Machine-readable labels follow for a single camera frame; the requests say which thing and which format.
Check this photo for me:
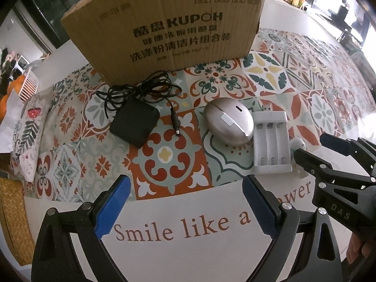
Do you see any orange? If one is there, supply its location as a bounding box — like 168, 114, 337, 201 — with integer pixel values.
0, 94, 11, 121
7, 75, 25, 95

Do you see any woven straw box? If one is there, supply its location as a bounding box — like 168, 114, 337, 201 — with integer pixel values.
0, 178, 36, 266

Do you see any black power adapter with cable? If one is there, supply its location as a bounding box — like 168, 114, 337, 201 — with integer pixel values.
95, 70, 183, 149

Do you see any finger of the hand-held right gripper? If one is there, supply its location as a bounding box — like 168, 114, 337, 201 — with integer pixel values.
320, 133, 376, 180
294, 148, 376, 187

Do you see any white low cabinet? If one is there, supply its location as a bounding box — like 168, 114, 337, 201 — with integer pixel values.
282, 0, 353, 36

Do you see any printed fabric tissue pouch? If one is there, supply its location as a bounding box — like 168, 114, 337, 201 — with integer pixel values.
0, 86, 55, 183

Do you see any small white plastic toy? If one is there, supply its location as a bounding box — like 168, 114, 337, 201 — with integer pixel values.
289, 137, 307, 180

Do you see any dark glass sliding door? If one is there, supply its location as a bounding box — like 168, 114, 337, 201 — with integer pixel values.
18, 0, 100, 53

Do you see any white plastic fruit basket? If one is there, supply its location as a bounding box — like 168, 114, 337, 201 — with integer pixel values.
18, 67, 39, 102

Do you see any grey patterned chair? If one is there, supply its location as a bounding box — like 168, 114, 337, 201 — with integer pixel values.
342, 34, 372, 65

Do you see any brown cardboard box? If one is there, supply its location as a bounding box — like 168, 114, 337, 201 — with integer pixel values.
60, 0, 269, 86

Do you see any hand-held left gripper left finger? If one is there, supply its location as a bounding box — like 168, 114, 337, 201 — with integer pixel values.
31, 174, 132, 282

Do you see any silver egg-shaped device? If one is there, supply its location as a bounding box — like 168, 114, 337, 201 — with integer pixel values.
204, 97, 255, 146

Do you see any person's right hand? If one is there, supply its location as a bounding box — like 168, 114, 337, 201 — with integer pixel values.
347, 233, 376, 261

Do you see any white battery charger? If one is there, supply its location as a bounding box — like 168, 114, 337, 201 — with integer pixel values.
252, 104, 293, 175

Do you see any patterned tile-print table runner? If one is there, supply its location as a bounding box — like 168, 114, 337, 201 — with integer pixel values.
23, 28, 376, 203

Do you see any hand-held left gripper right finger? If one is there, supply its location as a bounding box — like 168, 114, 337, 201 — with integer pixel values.
242, 175, 343, 282

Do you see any white storage rack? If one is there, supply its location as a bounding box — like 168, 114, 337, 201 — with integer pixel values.
16, 55, 30, 72

